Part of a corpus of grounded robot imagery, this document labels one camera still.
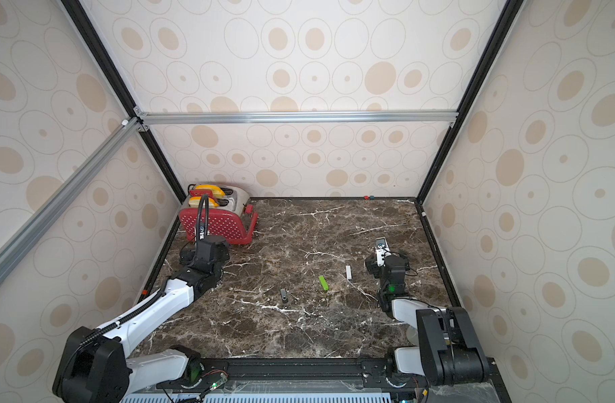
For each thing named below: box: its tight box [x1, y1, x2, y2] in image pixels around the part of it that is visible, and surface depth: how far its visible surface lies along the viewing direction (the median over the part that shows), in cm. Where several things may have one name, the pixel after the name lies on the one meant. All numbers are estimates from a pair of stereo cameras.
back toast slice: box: [194, 184, 227, 199], surface depth 96 cm
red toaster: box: [178, 186, 258, 245], surface depth 97 cm
